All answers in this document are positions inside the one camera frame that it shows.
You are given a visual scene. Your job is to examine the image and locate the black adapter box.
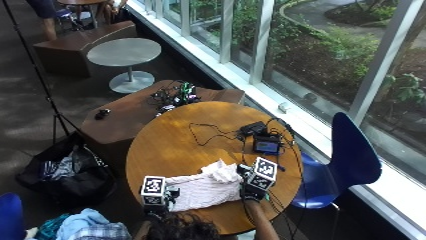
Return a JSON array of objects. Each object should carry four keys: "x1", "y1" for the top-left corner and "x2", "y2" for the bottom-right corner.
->
[{"x1": 239, "y1": 121, "x2": 269, "y2": 137}]

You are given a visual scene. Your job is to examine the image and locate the teal cloth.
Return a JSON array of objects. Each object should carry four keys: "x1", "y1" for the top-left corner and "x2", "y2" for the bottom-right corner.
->
[{"x1": 34, "y1": 213, "x2": 72, "y2": 240}]

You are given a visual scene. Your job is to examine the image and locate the brown angular bench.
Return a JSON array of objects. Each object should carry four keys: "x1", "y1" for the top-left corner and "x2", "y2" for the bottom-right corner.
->
[
  {"x1": 32, "y1": 20, "x2": 139, "y2": 78},
  {"x1": 79, "y1": 79, "x2": 247, "y2": 178}
]

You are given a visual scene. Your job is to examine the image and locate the small black gadget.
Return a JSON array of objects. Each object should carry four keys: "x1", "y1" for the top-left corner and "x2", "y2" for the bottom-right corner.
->
[{"x1": 93, "y1": 108, "x2": 112, "y2": 121}]

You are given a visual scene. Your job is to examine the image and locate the tangle of cables and gadgets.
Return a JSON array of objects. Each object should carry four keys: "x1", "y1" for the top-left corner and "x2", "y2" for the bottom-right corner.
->
[{"x1": 148, "y1": 80, "x2": 203, "y2": 116}]

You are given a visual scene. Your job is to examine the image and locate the white knitted cloth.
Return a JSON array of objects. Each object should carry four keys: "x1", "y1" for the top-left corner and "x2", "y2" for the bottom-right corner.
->
[{"x1": 164, "y1": 159, "x2": 245, "y2": 213}]

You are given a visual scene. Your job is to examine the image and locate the plaid cloth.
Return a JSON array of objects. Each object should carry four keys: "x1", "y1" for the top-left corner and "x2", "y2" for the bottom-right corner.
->
[{"x1": 72, "y1": 222, "x2": 133, "y2": 240}]

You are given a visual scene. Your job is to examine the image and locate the white marker cube glove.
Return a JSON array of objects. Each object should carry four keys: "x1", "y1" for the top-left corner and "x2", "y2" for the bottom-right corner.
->
[
  {"x1": 245, "y1": 156, "x2": 280, "y2": 192},
  {"x1": 140, "y1": 175, "x2": 168, "y2": 206}
]

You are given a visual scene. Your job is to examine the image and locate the thin black cable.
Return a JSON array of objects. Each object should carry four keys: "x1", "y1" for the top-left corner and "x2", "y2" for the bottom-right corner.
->
[{"x1": 188, "y1": 122, "x2": 244, "y2": 147}]

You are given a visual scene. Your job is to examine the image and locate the black open bag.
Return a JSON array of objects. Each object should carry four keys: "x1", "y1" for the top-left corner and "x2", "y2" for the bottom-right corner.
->
[{"x1": 15, "y1": 131, "x2": 119, "y2": 208}]

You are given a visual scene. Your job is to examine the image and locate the white marker cube right glove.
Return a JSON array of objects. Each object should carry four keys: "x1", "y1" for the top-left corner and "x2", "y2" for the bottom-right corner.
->
[{"x1": 245, "y1": 156, "x2": 280, "y2": 192}]

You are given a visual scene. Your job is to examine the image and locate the round wooden café table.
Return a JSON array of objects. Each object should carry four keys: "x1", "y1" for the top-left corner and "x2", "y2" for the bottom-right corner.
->
[{"x1": 56, "y1": 0, "x2": 109, "y2": 30}]

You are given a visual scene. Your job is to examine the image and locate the black tripod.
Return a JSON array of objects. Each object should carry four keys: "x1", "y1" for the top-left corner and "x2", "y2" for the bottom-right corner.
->
[{"x1": 2, "y1": 0, "x2": 83, "y2": 145}]

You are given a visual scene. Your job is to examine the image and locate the person's right hand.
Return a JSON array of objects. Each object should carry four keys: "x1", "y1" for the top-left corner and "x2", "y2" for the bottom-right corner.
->
[{"x1": 236, "y1": 163, "x2": 272, "y2": 203}]

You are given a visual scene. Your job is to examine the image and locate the white marker cube left glove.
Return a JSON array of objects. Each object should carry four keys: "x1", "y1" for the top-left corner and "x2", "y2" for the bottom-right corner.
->
[{"x1": 140, "y1": 175, "x2": 168, "y2": 206}]

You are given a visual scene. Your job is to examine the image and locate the small device with blue screen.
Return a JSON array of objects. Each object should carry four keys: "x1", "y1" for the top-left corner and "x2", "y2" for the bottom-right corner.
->
[{"x1": 252, "y1": 134, "x2": 284, "y2": 156}]

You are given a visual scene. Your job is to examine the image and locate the light blue cloth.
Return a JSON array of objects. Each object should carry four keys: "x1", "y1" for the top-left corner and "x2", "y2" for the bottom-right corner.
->
[{"x1": 56, "y1": 208, "x2": 111, "y2": 240}]

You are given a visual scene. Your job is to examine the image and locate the person's left hand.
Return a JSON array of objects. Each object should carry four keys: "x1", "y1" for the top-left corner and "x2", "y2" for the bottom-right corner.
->
[{"x1": 144, "y1": 187, "x2": 181, "y2": 218}]

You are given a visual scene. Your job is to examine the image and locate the blue plastic chair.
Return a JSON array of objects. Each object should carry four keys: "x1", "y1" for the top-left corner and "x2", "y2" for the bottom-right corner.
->
[
  {"x1": 0, "y1": 192, "x2": 27, "y2": 240},
  {"x1": 291, "y1": 111, "x2": 384, "y2": 214}
]

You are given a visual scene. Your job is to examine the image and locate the black glove cables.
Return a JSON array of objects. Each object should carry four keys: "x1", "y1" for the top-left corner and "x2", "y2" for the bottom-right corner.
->
[{"x1": 241, "y1": 116, "x2": 309, "y2": 240}]

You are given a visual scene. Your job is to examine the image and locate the grey round pedestal table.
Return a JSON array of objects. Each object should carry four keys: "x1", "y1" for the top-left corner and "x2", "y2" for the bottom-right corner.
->
[{"x1": 86, "y1": 37, "x2": 163, "y2": 95}]

